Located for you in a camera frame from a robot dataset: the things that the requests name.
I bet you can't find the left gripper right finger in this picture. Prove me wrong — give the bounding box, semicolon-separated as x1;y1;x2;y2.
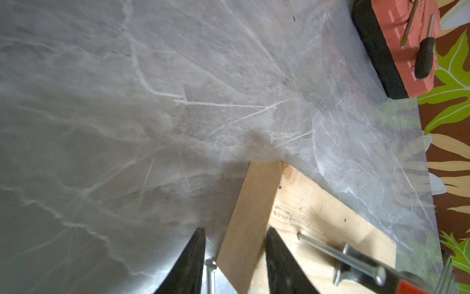
265;227;319;294

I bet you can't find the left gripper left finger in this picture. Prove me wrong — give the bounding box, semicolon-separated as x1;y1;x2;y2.
154;227;206;294

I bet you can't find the red black claw hammer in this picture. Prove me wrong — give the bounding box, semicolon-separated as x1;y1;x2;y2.
297;233;458;294

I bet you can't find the wooden block with nails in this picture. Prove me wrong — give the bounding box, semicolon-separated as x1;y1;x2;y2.
216;161;397;294

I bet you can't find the pulled steel nail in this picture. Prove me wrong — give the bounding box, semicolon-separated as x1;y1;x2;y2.
205;259;217;294

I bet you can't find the red plastic tool case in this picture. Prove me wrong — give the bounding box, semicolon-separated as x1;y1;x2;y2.
352;1;441;99

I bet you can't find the yellow black screwdriver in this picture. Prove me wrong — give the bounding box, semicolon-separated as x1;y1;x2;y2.
399;0;421;47

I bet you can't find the black handled screwdriver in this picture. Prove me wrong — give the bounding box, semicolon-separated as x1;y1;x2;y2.
414;14;436;80

